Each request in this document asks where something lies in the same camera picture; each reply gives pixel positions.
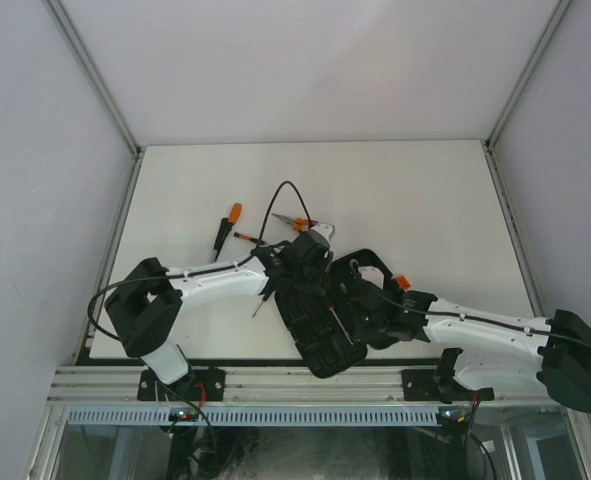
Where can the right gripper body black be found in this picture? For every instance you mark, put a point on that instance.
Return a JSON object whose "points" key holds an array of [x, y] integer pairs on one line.
{"points": [[370, 328]]}

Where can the claw hammer orange black handle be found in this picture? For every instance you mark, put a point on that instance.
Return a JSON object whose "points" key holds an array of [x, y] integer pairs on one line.
{"points": [[225, 227]]}

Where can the black plastic tool case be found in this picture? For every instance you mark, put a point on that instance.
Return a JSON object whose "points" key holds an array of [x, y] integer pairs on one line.
{"points": [[334, 330]]}

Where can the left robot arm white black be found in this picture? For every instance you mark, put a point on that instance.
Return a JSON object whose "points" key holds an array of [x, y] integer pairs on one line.
{"points": [[144, 307]]}

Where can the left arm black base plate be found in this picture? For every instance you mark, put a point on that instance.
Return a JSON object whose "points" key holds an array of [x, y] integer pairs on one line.
{"points": [[201, 385]]}

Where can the aluminium front rail frame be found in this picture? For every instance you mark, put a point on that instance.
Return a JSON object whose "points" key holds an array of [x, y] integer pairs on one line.
{"points": [[280, 386]]}

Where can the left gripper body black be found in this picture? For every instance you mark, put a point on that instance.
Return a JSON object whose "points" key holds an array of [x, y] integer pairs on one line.
{"points": [[312, 280]]}

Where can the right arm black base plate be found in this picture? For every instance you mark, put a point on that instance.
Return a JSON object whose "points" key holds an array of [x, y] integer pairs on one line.
{"points": [[426, 385]]}

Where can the small precision screwdriver orange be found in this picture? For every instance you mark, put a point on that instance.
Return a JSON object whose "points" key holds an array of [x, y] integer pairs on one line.
{"points": [[262, 302]]}

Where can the long nose pliers orange handles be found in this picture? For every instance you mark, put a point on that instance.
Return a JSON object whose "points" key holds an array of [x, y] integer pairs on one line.
{"points": [[298, 224]]}

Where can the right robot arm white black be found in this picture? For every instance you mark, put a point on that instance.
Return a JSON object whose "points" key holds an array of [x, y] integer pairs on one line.
{"points": [[482, 350]]}

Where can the grey slotted cable duct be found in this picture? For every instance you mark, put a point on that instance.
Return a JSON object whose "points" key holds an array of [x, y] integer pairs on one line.
{"points": [[256, 416]]}

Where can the small screwdriver orange black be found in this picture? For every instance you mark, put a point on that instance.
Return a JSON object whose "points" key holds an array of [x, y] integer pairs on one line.
{"points": [[250, 239]]}

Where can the large screwdriver black orange handle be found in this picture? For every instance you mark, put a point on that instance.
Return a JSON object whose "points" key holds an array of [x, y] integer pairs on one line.
{"points": [[341, 325]]}

